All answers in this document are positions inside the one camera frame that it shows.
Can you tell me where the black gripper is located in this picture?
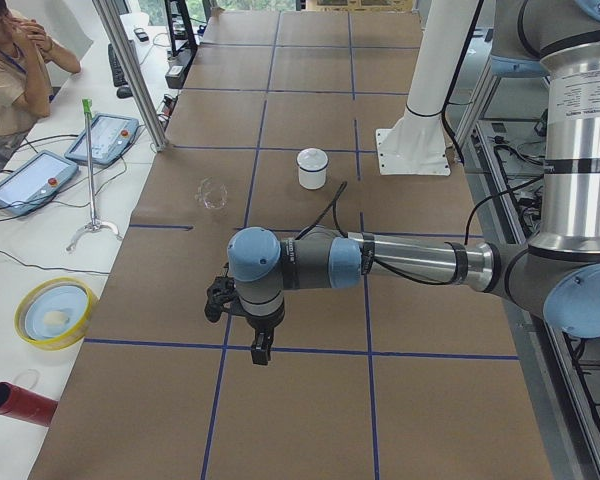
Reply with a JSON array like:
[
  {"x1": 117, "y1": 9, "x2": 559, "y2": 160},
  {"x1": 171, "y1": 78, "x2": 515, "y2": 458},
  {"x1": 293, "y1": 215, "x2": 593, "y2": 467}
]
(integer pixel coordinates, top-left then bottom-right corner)
[{"x1": 246, "y1": 306, "x2": 283, "y2": 365}]

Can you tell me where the clear glass funnel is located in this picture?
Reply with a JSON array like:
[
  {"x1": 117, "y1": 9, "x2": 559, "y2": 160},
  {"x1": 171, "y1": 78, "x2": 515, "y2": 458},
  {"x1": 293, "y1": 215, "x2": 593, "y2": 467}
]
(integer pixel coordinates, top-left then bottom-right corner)
[{"x1": 195, "y1": 177, "x2": 228, "y2": 210}]

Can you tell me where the white cup lid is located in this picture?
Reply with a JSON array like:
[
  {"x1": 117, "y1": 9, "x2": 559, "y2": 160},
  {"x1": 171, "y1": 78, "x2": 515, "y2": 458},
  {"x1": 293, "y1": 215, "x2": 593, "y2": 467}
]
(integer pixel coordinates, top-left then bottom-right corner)
[{"x1": 296, "y1": 148, "x2": 328, "y2": 172}]

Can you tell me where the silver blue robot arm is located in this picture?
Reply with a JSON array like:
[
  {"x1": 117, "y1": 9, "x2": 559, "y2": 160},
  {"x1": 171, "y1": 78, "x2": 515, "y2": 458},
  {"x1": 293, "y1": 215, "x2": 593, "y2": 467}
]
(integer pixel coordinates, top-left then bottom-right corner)
[{"x1": 205, "y1": 1, "x2": 600, "y2": 365}]

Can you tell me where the white enamel cup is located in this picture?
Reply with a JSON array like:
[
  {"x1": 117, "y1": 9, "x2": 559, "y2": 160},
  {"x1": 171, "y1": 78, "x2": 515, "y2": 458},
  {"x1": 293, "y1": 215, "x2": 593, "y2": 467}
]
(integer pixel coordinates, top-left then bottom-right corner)
[{"x1": 297, "y1": 165, "x2": 328, "y2": 190}]

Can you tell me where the metal stand with green clip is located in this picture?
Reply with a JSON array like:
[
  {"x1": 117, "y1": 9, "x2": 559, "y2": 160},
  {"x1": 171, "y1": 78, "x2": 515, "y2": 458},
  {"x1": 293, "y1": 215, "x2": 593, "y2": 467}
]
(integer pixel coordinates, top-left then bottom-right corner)
[{"x1": 66, "y1": 98, "x2": 123, "y2": 253}]

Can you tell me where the light blue plate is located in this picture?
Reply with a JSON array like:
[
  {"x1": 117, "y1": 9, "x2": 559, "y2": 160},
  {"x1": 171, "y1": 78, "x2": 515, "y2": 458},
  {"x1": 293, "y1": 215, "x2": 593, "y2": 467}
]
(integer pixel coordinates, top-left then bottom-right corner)
[{"x1": 24, "y1": 285, "x2": 89, "y2": 340}]

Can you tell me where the far teach pendant tablet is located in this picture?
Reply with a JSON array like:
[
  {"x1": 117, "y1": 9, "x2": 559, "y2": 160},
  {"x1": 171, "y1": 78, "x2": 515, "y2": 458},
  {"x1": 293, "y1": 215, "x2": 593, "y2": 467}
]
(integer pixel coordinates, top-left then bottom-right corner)
[{"x1": 64, "y1": 113, "x2": 139, "y2": 166}]

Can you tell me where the teach pendant tablet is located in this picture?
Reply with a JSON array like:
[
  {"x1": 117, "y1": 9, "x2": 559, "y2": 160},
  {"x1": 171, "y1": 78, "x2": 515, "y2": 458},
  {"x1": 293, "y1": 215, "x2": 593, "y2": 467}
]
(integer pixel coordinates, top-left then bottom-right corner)
[
  {"x1": 0, "y1": 150, "x2": 78, "y2": 216},
  {"x1": 64, "y1": 113, "x2": 139, "y2": 166}
]

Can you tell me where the red cylinder tube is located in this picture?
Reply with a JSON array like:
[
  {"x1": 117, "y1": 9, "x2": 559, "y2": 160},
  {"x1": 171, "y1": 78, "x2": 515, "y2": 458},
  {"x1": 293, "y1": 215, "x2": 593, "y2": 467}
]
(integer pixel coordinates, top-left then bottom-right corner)
[{"x1": 0, "y1": 382, "x2": 58, "y2": 427}]

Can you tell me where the near teach pendant tablet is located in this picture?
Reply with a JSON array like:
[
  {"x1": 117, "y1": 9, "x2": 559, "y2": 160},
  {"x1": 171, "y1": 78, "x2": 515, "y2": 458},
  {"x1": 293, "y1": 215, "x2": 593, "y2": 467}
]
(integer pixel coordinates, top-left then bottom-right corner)
[{"x1": 0, "y1": 150, "x2": 78, "y2": 216}]

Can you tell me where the black computer mouse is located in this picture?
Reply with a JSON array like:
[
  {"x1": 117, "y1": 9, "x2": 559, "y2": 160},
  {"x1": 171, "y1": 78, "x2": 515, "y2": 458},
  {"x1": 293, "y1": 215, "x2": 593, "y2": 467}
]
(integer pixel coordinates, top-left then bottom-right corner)
[{"x1": 116, "y1": 86, "x2": 133, "y2": 99}]

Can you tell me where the black keyboard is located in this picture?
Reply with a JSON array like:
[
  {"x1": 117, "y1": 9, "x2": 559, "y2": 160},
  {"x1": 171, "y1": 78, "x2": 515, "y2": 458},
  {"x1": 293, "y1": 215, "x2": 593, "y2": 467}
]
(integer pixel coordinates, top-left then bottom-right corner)
[{"x1": 107, "y1": 44, "x2": 127, "y2": 87}]

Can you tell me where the black metal rack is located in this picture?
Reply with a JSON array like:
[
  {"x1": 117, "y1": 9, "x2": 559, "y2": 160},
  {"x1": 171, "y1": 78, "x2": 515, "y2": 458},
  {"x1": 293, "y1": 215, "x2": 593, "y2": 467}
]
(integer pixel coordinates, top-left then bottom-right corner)
[{"x1": 163, "y1": 0, "x2": 198, "y2": 57}]

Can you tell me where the seated person beige shirt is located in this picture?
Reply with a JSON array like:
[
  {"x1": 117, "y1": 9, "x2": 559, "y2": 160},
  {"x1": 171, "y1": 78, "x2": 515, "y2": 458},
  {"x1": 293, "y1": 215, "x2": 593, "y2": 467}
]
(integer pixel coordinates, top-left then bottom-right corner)
[{"x1": 0, "y1": 1, "x2": 81, "y2": 156}]

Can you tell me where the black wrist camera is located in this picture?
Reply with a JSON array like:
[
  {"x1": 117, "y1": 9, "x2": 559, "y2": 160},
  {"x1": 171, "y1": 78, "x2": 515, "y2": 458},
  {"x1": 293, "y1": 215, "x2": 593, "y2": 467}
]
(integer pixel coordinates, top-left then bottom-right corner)
[{"x1": 204, "y1": 276, "x2": 242, "y2": 323}]

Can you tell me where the clear tape ring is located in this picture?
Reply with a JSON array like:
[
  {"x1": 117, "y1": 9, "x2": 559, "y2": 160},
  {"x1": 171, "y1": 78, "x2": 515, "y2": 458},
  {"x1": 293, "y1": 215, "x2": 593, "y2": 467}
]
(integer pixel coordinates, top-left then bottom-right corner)
[{"x1": 12, "y1": 368, "x2": 41, "y2": 390}]

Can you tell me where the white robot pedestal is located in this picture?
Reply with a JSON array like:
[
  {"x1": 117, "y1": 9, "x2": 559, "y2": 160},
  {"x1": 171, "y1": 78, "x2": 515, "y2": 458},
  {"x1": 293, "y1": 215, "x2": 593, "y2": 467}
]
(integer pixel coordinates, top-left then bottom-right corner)
[{"x1": 376, "y1": 0, "x2": 482, "y2": 176}]

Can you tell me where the aluminium side frame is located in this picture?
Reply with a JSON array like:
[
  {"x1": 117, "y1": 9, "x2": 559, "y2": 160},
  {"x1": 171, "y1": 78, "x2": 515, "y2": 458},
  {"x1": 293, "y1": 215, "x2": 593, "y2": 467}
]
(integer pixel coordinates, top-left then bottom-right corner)
[{"x1": 454, "y1": 59, "x2": 600, "y2": 480}]

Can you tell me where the grey aluminium frame post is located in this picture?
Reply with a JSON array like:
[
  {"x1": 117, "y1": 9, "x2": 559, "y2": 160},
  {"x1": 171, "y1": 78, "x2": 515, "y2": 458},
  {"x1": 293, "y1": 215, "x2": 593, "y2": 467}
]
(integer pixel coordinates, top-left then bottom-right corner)
[{"x1": 92, "y1": 0, "x2": 168, "y2": 152}]

